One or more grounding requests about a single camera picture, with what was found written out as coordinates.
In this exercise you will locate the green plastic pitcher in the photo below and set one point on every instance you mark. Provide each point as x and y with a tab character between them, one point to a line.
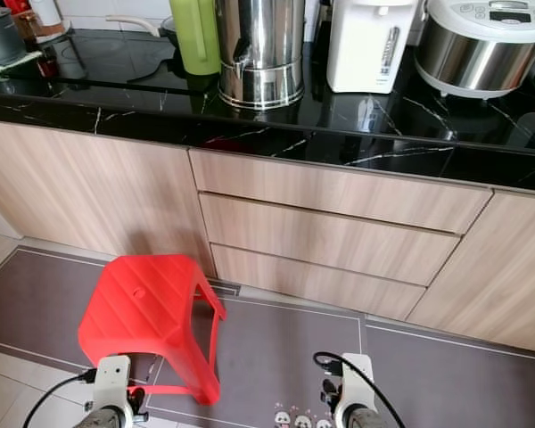
196	36

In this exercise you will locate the red plastic stool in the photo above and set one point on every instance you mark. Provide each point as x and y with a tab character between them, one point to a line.
143	308

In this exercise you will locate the red container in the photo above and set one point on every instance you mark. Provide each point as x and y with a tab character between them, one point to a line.
18	5

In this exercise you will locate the white bottle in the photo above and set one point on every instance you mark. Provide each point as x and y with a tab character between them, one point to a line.
46	11

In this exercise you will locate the grey cooking pot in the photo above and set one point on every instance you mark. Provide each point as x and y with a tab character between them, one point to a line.
0	40

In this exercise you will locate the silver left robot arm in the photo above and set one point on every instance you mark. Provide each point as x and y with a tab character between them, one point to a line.
111	421

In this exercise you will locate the stainless steel water urn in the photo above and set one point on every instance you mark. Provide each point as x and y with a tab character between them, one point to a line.
259	45

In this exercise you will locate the silver white rice cooker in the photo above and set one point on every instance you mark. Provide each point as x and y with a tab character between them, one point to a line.
477	53

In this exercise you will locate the white electric thermo pot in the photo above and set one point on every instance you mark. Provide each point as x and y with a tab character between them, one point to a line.
361	53

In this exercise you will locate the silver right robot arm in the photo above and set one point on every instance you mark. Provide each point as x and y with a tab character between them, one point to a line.
361	421

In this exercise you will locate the grey kitchen floor mat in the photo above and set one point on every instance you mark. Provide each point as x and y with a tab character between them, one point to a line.
267	357
473	383

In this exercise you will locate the brown glass jar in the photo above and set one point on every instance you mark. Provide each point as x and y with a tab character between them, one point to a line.
31	27

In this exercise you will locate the black glass cooktop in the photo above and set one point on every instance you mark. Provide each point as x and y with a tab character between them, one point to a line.
116	58

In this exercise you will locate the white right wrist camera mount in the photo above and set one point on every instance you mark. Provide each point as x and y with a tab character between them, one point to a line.
357	379

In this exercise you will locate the pale green cloth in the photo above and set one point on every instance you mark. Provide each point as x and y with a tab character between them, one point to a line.
18	64

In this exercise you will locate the light wood cabinet door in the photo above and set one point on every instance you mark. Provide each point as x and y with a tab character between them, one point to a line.
495	272
89	183

